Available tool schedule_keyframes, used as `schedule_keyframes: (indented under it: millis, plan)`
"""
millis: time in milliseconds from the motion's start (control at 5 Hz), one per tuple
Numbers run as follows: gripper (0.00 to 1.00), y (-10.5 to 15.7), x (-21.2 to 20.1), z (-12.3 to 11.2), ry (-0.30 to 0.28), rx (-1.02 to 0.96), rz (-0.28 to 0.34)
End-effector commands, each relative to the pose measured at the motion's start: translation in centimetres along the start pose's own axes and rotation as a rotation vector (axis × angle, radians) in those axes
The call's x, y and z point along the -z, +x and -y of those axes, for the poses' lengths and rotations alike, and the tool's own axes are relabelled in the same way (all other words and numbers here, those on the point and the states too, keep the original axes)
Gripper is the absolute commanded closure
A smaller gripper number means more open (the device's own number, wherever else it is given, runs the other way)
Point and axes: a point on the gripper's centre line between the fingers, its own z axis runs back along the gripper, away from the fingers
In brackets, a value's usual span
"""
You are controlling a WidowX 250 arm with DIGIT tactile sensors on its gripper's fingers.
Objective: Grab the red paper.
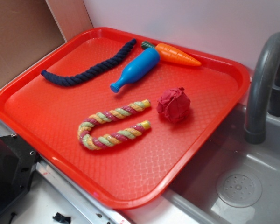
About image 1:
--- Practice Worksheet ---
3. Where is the red plastic tray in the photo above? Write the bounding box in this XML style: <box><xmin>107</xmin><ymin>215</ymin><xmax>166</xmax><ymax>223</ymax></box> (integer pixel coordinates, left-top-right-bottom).
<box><xmin>0</xmin><ymin>28</ymin><xmax>250</xmax><ymax>210</ymax></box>

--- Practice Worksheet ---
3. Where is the crumpled red paper ball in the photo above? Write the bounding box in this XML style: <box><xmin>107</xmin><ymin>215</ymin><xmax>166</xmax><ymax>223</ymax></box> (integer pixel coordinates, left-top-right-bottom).
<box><xmin>156</xmin><ymin>87</ymin><xmax>191</xmax><ymax>123</ymax></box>

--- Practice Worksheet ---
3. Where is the blue plastic bottle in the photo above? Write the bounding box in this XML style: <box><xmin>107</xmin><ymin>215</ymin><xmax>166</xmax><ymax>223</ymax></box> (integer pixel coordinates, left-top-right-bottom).
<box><xmin>110</xmin><ymin>48</ymin><xmax>160</xmax><ymax>93</ymax></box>

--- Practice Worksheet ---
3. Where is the orange plastic carrot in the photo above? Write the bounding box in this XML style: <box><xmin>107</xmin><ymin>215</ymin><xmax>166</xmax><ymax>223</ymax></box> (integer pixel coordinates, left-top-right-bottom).
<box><xmin>141</xmin><ymin>41</ymin><xmax>202</xmax><ymax>67</ymax></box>

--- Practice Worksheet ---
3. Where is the grey plastic sink basin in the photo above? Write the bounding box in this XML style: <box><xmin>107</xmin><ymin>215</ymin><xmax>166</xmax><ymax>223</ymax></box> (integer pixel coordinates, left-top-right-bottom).
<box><xmin>164</xmin><ymin>105</ymin><xmax>280</xmax><ymax>224</ymax></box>

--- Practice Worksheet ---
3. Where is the grey plastic faucet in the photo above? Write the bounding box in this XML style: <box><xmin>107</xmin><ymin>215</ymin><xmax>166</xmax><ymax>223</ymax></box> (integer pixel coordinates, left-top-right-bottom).
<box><xmin>244</xmin><ymin>32</ymin><xmax>280</xmax><ymax>144</ymax></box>

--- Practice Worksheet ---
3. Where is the sink drain strainer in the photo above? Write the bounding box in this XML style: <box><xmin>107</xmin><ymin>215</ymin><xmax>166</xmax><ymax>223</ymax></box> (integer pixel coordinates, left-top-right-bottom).
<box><xmin>216</xmin><ymin>169</ymin><xmax>262</xmax><ymax>208</ymax></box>

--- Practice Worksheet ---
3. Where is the black tape scrap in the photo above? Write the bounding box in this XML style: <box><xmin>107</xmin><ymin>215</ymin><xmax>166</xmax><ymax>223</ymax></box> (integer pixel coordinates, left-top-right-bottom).
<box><xmin>52</xmin><ymin>212</ymin><xmax>71</xmax><ymax>224</ymax></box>

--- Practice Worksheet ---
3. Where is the brown cardboard panel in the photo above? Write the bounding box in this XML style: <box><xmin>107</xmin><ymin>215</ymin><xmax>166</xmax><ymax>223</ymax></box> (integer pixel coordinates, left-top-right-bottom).
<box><xmin>0</xmin><ymin>0</ymin><xmax>93</xmax><ymax>89</ymax></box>

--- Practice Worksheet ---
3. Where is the multicoloured twisted rope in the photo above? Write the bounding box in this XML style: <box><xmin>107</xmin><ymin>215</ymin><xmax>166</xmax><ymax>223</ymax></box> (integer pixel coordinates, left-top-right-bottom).
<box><xmin>77</xmin><ymin>99</ymin><xmax>152</xmax><ymax>151</ymax></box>

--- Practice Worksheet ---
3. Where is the dark blue rope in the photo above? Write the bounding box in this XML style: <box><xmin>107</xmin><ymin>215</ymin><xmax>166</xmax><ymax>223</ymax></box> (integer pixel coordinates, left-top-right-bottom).
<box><xmin>41</xmin><ymin>38</ymin><xmax>137</xmax><ymax>87</ymax></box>

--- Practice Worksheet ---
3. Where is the black metal bracket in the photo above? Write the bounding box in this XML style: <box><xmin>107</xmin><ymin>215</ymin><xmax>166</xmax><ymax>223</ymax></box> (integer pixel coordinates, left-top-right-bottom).
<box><xmin>0</xmin><ymin>135</ymin><xmax>38</xmax><ymax>217</ymax></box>

